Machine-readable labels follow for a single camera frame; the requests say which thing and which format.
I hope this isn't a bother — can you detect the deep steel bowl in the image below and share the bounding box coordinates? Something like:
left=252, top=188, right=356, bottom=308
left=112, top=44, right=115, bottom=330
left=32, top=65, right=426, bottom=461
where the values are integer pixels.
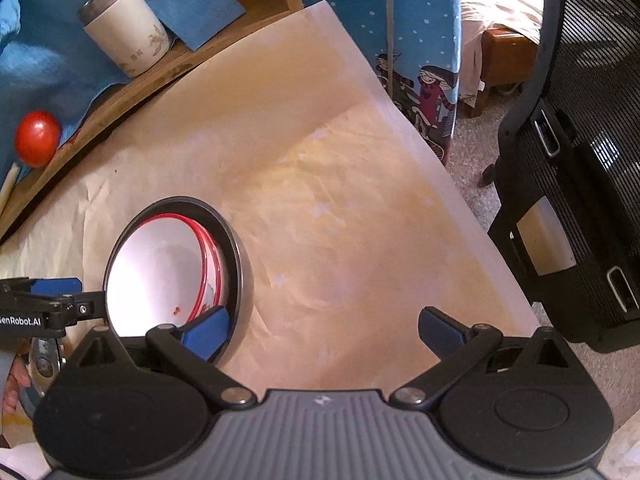
left=103, top=196, right=253, bottom=363

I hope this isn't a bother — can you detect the white ceramic bowl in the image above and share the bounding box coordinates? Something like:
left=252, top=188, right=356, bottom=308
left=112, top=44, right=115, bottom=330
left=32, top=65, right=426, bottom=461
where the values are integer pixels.
left=104, top=212, right=207, bottom=337
left=193, top=221, right=229, bottom=314

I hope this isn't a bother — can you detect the dark steel plate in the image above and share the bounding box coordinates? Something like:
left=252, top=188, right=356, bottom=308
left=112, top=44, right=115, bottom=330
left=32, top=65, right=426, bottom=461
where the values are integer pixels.
left=16, top=336, right=68, bottom=413

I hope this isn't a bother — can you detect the person's left hand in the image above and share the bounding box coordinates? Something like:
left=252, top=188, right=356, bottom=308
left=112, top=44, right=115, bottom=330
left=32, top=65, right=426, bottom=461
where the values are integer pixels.
left=2, top=356, right=30, bottom=413

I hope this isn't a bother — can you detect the white rolling pin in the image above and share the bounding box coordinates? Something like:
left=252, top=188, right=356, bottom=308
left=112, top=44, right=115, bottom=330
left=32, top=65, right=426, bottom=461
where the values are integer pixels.
left=0, top=162, right=21, bottom=214

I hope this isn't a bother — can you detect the red tomato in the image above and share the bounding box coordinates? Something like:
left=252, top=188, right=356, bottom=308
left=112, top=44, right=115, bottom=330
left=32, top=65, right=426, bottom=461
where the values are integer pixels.
left=14, top=110, right=62, bottom=168

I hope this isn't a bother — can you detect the cream paper table cover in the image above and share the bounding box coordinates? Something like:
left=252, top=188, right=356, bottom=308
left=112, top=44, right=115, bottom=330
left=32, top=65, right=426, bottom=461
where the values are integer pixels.
left=1, top=3, right=537, bottom=393

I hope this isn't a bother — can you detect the black mesh office chair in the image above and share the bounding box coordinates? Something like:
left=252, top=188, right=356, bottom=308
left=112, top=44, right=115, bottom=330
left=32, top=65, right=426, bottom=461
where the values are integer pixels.
left=489, top=0, right=639, bottom=353

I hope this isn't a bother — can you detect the light blue hanging coat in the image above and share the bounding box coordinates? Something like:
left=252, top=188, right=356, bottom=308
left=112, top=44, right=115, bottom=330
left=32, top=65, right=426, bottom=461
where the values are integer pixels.
left=1, top=0, right=245, bottom=165

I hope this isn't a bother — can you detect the white thermos cup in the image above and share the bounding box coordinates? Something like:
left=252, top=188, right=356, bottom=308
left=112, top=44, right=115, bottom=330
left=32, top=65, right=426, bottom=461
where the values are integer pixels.
left=77, top=0, right=171, bottom=78

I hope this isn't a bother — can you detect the wooden stool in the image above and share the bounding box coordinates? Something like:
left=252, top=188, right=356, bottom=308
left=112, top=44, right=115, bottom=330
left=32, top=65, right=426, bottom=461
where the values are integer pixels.
left=464, top=25, right=537, bottom=118

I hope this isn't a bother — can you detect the blue dotted tent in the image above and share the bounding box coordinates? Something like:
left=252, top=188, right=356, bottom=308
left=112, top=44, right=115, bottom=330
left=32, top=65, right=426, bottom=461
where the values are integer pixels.
left=303, top=0, right=461, bottom=162

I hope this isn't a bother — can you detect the wooden shelf tray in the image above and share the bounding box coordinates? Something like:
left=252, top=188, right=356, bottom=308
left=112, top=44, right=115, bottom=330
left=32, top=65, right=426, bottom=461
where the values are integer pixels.
left=1, top=0, right=303, bottom=240

